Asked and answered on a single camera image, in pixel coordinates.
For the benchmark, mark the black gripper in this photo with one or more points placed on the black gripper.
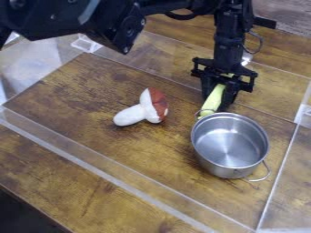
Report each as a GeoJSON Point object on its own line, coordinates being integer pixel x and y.
{"type": "Point", "coordinates": [224, 67]}

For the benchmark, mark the stainless steel pot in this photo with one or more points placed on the stainless steel pot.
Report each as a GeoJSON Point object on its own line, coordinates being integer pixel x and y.
{"type": "Point", "coordinates": [231, 145]}

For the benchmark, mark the plush mushroom toy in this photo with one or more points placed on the plush mushroom toy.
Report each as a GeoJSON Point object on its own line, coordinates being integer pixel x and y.
{"type": "Point", "coordinates": [152, 109]}

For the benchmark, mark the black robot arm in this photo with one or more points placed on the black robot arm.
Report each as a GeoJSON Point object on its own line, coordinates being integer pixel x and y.
{"type": "Point", "coordinates": [112, 22]}

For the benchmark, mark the clear acrylic bracket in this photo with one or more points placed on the clear acrylic bracket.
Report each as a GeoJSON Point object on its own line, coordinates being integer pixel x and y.
{"type": "Point", "coordinates": [84, 44]}

